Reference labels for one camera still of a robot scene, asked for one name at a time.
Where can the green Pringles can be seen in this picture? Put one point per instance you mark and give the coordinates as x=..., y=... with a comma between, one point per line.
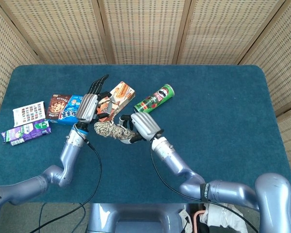
x=154, y=100

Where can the purple drink carton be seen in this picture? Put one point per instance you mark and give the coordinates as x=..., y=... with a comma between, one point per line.
x=26, y=132

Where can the woven bamboo folding screen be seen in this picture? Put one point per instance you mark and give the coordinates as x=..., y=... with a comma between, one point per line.
x=145, y=29

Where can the blue and brown cookie box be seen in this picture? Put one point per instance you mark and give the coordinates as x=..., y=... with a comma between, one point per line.
x=60, y=109

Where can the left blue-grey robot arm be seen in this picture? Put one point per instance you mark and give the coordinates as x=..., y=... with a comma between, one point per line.
x=68, y=160

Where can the white crumpled cloth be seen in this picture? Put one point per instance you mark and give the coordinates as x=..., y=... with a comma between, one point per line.
x=225, y=218

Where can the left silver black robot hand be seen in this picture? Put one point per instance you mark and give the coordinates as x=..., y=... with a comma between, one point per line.
x=86, y=109

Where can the white box with coloured squares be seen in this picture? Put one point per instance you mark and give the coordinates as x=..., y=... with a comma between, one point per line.
x=29, y=113

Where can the blue-grey robot torso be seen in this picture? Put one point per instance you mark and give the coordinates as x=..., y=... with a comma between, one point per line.
x=135, y=218

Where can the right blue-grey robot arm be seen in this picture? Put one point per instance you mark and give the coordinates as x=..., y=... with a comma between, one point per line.
x=232, y=191

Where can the orange biscuit stick box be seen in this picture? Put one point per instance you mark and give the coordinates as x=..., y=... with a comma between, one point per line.
x=124, y=94

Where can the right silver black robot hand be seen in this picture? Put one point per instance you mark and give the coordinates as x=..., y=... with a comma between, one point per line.
x=145, y=126

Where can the blue carpet table cover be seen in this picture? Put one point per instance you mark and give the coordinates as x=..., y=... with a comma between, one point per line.
x=208, y=121

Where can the orange curved tube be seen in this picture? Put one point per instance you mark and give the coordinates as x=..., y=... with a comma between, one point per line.
x=195, y=219

